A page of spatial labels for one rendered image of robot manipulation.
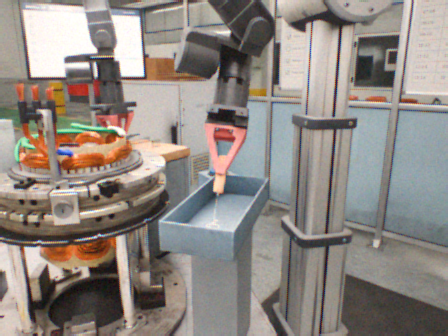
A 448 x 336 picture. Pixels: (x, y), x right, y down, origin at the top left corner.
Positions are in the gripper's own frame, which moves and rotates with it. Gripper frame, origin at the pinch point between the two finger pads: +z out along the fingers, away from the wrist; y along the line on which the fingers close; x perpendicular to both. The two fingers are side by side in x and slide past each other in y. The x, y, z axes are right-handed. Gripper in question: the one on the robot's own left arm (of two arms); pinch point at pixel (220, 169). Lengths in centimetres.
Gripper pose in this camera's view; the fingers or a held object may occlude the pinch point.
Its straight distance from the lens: 55.3
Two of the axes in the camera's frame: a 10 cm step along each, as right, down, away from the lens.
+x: 9.9, 1.3, -0.5
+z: -1.4, 9.8, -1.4
